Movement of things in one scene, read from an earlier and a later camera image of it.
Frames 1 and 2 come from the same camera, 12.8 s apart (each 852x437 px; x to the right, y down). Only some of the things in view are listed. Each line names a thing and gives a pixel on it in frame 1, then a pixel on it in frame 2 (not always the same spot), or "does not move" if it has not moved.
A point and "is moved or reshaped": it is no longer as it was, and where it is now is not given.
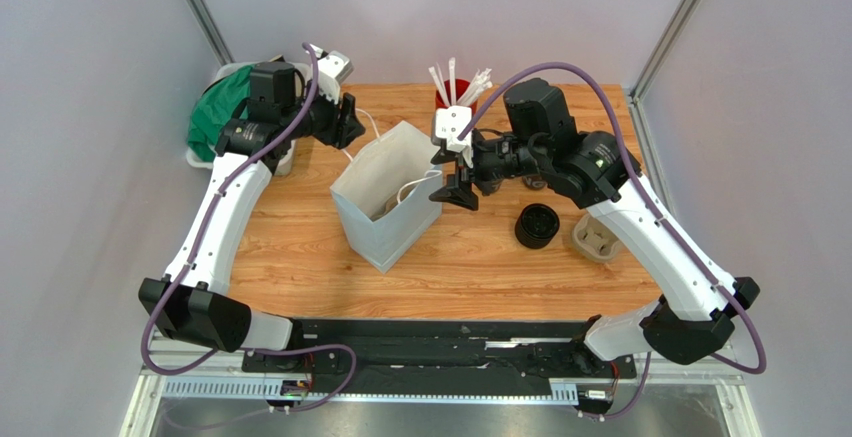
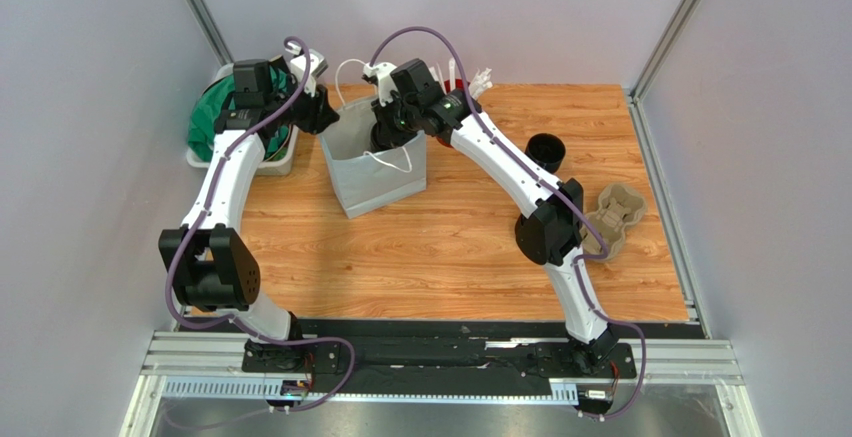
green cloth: (223, 100) does not move
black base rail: (524, 357) does not move
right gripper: (467, 169) -> (385, 133)
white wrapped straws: (480, 85) does not move
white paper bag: (389, 195) is moved or reshaped
